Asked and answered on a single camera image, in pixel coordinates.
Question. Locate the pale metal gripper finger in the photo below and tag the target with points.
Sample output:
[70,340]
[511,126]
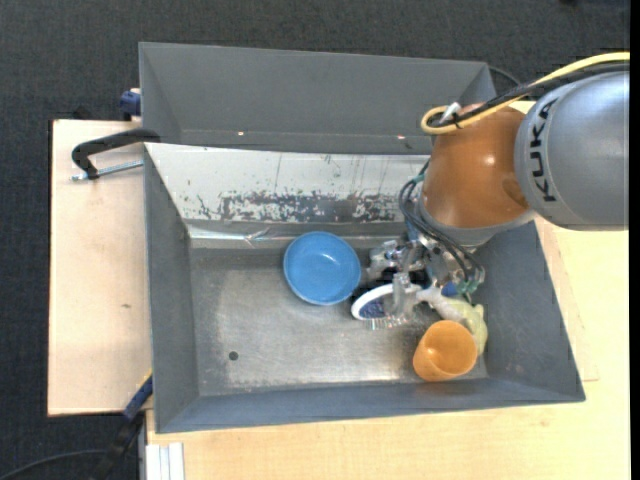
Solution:
[403,293]
[387,257]

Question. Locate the white and blue oval brush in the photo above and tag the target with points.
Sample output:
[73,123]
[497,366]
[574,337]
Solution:
[367,304]

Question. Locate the blue bowl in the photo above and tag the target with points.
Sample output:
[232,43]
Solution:
[321,268]

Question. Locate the pale yellow spray bottle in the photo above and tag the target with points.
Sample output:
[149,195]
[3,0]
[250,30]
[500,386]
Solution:
[467,315]

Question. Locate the orange cup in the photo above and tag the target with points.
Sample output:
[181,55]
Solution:
[442,353]

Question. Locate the grey metal bin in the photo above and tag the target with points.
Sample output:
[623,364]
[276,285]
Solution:
[280,328]

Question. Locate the pale wood board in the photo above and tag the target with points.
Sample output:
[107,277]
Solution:
[100,268]

